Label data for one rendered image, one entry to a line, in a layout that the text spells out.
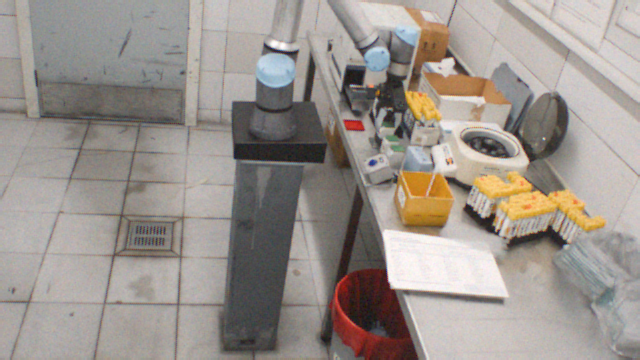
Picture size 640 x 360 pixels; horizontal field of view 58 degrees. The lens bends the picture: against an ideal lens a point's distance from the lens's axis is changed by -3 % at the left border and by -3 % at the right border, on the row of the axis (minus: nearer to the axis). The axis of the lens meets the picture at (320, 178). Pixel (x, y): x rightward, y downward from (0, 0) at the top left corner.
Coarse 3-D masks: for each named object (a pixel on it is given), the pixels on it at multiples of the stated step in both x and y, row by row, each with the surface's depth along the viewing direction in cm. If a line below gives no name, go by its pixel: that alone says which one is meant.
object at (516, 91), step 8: (504, 64) 237; (496, 72) 242; (504, 72) 236; (512, 72) 229; (496, 80) 241; (504, 80) 234; (512, 80) 228; (520, 80) 222; (496, 88) 239; (504, 88) 233; (512, 88) 227; (520, 88) 221; (528, 88) 217; (504, 96) 232; (512, 96) 226; (520, 96) 220; (528, 96) 215; (512, 104) 225; (520, 104) 219; (528, 104) 216; (512, 112) 223; (520, 112) 218; (512, 120) 222; (520, 120) 220; (504, 128) 226; (512, 128) 223
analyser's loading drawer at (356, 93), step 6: (348, 84) 236; (354, 84) 237; (348, 90) 232; (354, 90) 229; (360, 90) 230; (348, 96) 227; (354, 96) 226; (360, 96) 226; (354, 102) 221; (360, 102) 221; (366, 102) 222; (354, 108) 222; (360, 108) 223; (366, 108) 223
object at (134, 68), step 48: (48, 0) 319; (96, 0) 323; (144, 0) 327; (192, 0) 331; (48, 48) 333; (96, 48) 338; (144, 48) 342; (192, 48) 347; (48, 96) 349; (96, 96) 354; (144, 96) 359; (192, 96) 364
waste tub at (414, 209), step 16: (400, 176) 174; (416, 176) 176; (400, 192) 173; (416, 192) 180; (432, 192) 180; (448, 192) 171; (400, 208) 172; (416, 208) 167; (432, 208) 167; (448, 208) 168; (416, 224) 170; (432, 224) 171
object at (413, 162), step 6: (408, 150) 188; (414, 150) 187; (420, 150) 187; (408, 156) 188; (414, 156) 184; (420, 156) 184; (426, 156) 184; (408, 162) 188; (414, 162) 184; (420, 162) 181; (426, 162) 181; (402, 168) 193; (408, 168) 188; (414, 168) 184; (420, 168) 182; (426, 168) 182
